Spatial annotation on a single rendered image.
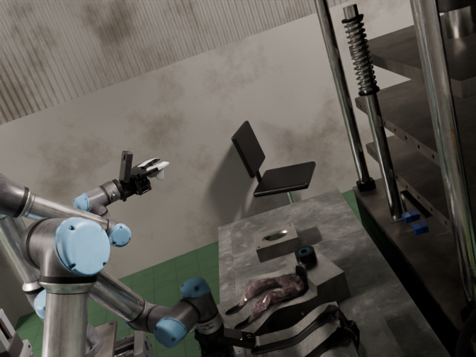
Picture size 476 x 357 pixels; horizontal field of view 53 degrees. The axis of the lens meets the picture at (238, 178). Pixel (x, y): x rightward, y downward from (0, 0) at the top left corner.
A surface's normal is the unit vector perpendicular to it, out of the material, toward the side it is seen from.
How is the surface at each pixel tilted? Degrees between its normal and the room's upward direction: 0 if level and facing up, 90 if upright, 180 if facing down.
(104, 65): 90
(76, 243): 84
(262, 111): 90
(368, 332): 0
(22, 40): 90
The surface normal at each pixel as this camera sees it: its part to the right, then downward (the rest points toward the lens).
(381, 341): -0.31, -0.89
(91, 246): 0.79, -0.17
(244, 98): 0.18, 0.29
